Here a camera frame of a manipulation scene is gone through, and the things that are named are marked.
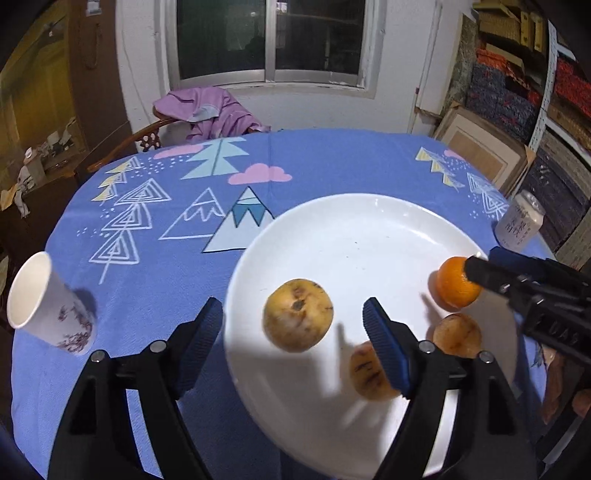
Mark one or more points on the wooden chair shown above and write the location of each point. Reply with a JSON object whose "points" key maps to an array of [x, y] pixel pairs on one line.
{"points": [[124, 143]]}

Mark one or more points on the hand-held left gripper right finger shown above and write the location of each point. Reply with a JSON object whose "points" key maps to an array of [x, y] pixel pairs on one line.
{"points": [[385, 353]]}

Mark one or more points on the purple jacket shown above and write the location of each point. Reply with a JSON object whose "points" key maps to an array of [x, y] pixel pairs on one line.
{"points": [[203, 104]]}

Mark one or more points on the wooden glass cabinet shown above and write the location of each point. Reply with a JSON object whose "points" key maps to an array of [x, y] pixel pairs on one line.
{"points": [[41, 92]]}

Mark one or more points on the white paper cup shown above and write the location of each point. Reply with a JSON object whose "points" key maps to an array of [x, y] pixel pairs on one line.
{"points": [[60, 318]]}

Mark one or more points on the wooden framed panel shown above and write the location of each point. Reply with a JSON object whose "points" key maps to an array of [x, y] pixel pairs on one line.
{"points": [[480, 147]]}

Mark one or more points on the white drink can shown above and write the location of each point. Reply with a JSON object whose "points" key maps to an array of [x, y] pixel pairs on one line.
{"points": [[517, 224]]}

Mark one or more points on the window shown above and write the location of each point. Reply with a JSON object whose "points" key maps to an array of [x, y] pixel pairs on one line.
{"points": [[231, 37]]}

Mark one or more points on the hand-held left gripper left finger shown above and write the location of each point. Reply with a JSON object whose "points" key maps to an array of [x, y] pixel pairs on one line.
{"points": [[203, 344]]}

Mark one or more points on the yellow pear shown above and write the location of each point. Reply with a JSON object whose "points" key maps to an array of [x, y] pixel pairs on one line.
{"points": [[457, 336], [298, 316], [364, 374]]}

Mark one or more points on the white oval plate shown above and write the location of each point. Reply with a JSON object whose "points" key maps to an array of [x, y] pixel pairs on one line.
{"points": [[360, 240]]}

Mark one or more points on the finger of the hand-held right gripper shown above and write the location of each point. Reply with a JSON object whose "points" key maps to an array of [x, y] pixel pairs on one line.
{"points": [[512, 259], [485, 274]]}

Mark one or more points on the blue printed tablecloth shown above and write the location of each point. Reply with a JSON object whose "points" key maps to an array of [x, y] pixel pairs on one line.
{"points": [[161, 277]]}

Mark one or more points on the white wall sign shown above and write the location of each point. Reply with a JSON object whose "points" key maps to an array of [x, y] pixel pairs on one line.
{"points": [[94, 5]]}

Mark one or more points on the orange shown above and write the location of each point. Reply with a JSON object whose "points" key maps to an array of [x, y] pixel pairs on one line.
{"points": [[450, 288]]}

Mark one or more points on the white metal shelf rack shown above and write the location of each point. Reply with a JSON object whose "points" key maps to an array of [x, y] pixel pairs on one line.
{"points": [[545, 92]]}

